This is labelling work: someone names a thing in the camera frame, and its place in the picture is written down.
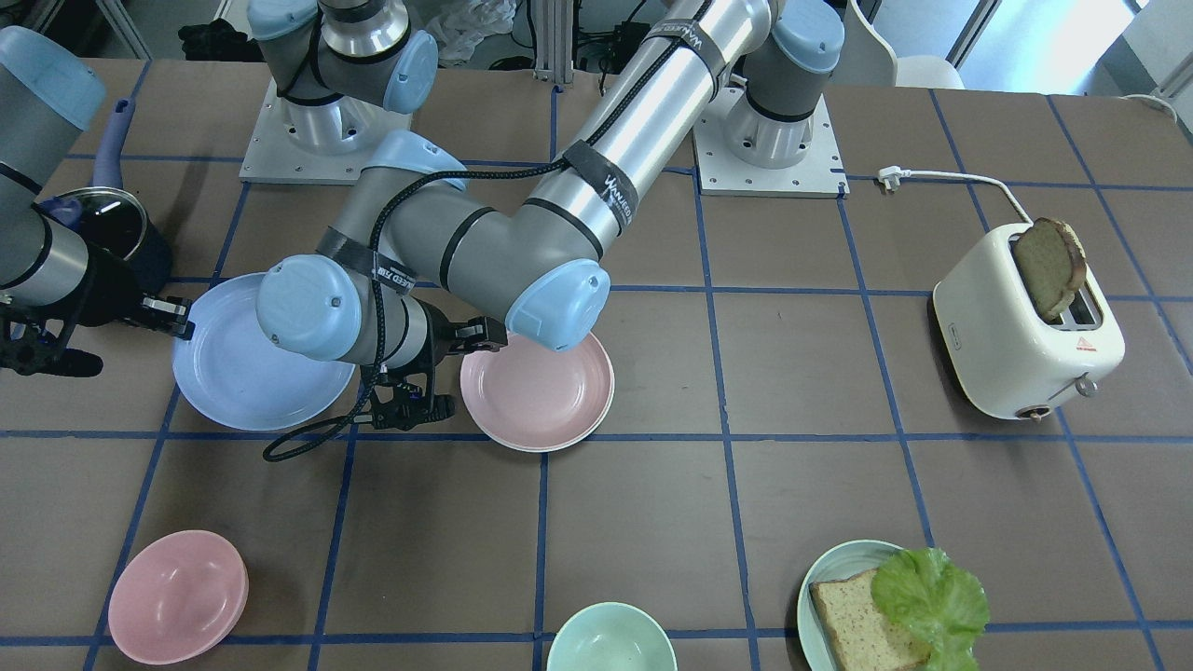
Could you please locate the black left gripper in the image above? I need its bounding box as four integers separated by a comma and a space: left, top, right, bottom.
410, 300, 508, 383

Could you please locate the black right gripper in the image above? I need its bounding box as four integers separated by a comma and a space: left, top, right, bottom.
74, 247, 194, 340

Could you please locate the pink plate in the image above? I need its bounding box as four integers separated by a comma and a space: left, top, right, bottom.
459, 333, 616, 453

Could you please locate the blue plate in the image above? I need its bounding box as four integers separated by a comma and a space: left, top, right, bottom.
173, 272, 356, 431

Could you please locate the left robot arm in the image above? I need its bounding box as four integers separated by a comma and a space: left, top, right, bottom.
256, 1, 843, 368

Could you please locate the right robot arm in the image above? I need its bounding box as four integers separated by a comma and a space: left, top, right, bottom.
1, 1, 438, 338

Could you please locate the dark blue saucepan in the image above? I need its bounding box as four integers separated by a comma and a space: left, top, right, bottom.
38, 98, 173, 294

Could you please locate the pink bowl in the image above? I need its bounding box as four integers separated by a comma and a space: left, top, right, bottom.
107, 529, 251, 665

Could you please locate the green bowl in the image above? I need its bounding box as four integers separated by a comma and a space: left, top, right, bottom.
545, 602, 678, 670

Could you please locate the green plate with sandwich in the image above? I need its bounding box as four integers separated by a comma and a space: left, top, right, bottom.
795, 540, 903, 670

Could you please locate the white chair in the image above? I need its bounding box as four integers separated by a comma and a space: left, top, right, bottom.
830, 1, 966, 90

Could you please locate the bread slice on plate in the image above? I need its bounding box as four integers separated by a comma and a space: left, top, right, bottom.
810, 568, 931, 670

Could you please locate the cream white toaster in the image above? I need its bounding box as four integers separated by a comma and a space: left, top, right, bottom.
929, 224, 1126, 420

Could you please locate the green lettuce leaf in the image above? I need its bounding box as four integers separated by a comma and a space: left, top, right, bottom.
871, 547, 990, 670

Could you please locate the toast slice in toaster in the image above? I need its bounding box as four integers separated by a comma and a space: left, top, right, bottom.
1010, 217, 1088, 324

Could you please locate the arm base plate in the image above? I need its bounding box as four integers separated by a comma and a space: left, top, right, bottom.
240, 82, 412, 185
692, 88, 851, 199

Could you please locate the aluminium frame post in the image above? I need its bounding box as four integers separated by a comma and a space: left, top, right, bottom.
526, 1, 577, 88

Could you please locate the white toaster power cable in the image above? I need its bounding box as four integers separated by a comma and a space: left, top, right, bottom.
879, 165, 1036, 224

